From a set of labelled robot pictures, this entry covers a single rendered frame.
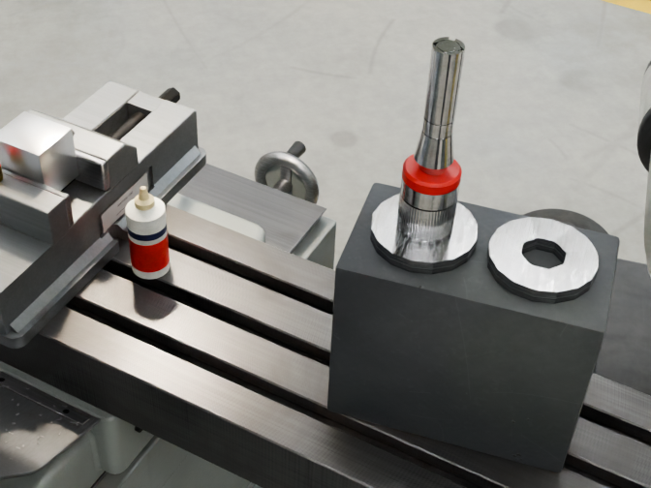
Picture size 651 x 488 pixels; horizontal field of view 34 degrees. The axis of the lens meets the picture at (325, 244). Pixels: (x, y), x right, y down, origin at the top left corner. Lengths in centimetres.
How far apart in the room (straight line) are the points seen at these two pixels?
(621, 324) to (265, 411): 79
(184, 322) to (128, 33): 230
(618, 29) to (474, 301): 271
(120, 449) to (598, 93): 229
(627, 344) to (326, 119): 151
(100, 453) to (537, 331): 51
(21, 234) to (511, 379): 50
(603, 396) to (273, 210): 63
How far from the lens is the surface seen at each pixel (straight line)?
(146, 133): 121
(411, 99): 304
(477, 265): 88
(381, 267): 87
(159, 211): 108
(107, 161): 111
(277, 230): 148
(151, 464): 128
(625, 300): 170
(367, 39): 330
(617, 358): 161
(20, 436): 109
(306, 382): 102
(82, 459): 116
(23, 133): 110
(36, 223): 107
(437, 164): 83
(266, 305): 109
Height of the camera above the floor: 172
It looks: 42 degrees down
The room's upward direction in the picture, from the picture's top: 3 degrees clockwise
